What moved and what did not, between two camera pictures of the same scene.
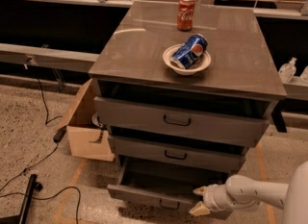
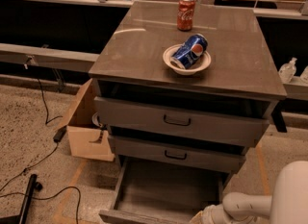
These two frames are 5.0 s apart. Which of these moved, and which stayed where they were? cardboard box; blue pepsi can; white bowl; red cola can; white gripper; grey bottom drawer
Moved: white gripper; grey bottom drawer
Stayed: white bowl; blue pepsi can; red cola can; cardboard box
